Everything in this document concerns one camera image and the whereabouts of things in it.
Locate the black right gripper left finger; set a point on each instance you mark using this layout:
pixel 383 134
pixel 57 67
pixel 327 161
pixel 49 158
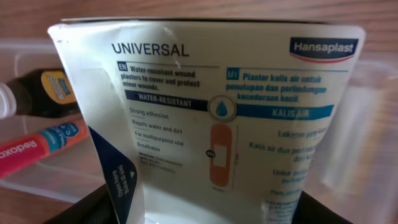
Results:
pixel 95 208

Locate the orange tube white cap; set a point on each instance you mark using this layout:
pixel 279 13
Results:
pixel 20 153

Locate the clear plastic container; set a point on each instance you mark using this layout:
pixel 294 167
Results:
pixel 354 171

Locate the white bandage box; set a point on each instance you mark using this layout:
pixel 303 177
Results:
pixel 206 120

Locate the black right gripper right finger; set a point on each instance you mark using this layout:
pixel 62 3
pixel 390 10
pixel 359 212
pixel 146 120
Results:
pixel 311 211

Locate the dark bottle white cap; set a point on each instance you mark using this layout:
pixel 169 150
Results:
pixel 45 93

